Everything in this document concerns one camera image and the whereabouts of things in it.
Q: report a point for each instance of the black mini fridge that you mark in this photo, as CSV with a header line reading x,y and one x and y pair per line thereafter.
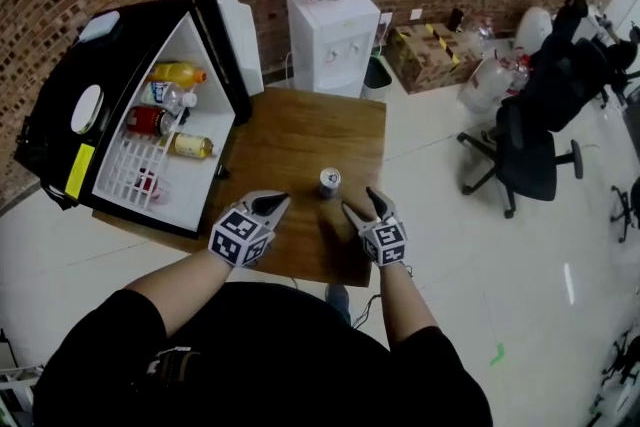
x,y
60,80

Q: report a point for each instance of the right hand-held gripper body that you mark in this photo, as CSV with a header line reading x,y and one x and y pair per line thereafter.
x,y
385,242

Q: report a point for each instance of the dark waste bin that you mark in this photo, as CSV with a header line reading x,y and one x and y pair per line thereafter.
x,y
376,82

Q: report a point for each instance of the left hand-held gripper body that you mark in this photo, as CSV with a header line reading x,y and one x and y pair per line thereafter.
x,y
237,235

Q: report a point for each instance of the blue drink can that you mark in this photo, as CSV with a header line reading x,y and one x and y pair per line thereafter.
x,y
330,185

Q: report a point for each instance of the empty clear water jug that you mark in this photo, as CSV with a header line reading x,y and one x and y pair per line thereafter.
x,y
485,82

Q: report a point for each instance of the white rounded appliance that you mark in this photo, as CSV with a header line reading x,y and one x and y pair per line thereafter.
x,y
532,27

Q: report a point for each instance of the black swivel chair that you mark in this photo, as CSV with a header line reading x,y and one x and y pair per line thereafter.
x,y
635,200

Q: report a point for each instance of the white oval device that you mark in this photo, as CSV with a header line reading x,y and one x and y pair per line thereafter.
x,y
87,109

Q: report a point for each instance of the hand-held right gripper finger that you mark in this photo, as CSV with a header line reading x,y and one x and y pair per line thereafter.
x,y
384,207
359,219

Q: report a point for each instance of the yellow tea bottle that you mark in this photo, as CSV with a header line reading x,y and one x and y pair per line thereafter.
x,y
192,146

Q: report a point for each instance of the small black object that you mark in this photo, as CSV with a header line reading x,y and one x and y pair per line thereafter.
x,y
455,20

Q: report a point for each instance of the orange juice bottle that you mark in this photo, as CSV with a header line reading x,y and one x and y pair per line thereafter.
x,y
172,74

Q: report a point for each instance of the person's right forearm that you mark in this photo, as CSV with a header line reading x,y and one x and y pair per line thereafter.
x,y
405,305

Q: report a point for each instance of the clear jug red cap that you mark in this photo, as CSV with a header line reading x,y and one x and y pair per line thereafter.
x,y
517,72

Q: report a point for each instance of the person's black shirt torso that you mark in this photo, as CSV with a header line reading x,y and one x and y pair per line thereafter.
x,y
275,365

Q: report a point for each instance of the black chair base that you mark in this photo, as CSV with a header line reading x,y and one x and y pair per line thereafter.
x,y
620,360

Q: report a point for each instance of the wooden table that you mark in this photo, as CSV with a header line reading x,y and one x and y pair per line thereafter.
x,y
300,130

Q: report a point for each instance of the person's blue jeans leg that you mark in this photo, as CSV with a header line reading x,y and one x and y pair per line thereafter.
x,y
339,302

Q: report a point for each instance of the white water dispenser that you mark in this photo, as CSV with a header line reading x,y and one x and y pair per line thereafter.
x,y
320,40

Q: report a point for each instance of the white rectangular device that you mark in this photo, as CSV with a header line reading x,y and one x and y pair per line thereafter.
x,y
100,26

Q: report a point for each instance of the red soda can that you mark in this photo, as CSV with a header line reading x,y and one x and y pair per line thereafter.
x,y
147,120

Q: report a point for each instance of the cardboard box striped tape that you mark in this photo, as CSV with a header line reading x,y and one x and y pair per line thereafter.
x,y
420,60

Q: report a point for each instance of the crumpled clear plastic bottle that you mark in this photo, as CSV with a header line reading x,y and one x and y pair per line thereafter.
x,y
477,31

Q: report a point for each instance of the black office chair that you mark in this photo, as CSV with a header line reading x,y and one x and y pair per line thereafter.
x,y
530,165

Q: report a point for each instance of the person's left forearm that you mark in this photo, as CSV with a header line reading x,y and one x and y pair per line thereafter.
x,y
180,285

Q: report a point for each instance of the clear bottle blue label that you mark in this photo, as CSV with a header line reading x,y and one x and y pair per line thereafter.
x,y
165,95

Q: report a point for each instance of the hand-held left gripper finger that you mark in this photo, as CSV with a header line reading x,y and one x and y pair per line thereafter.
x,y
265,201
276,217

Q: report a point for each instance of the yellow sticker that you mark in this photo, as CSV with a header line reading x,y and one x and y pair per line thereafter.
x,y
80,170

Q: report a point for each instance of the white wall outlet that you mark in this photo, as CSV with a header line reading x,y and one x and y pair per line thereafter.
x,y
415,14

